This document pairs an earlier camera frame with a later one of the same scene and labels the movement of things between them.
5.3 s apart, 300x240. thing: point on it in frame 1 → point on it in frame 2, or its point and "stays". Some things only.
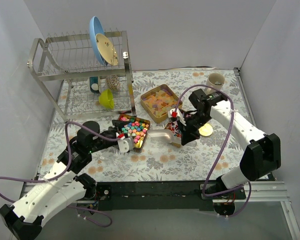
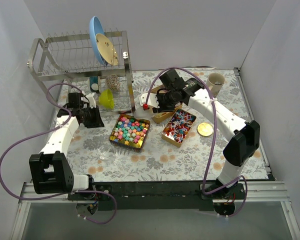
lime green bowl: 106,99 stays
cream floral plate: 106,49 stays
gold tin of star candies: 137,129 stays
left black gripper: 118,131 → 94,119
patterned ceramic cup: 113,82 stays
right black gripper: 190,128 → 159,102
